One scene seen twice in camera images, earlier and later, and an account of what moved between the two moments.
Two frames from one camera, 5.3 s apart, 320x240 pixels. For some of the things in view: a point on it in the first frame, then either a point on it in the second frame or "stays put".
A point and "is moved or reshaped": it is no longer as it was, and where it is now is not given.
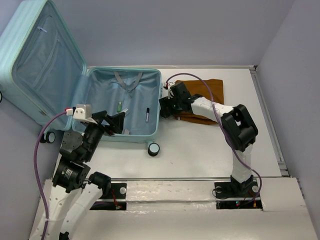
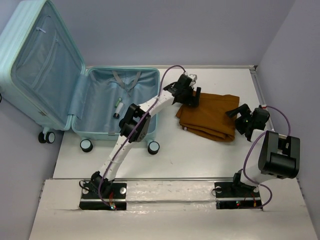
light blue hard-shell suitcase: x=43 y=71 stays put
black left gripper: x=117 y=121 → x=192 y=101
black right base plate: x=223 y=190 stays put
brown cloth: x=215 y=87 is moved or reshaped
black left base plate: x=118 y=191 stays put
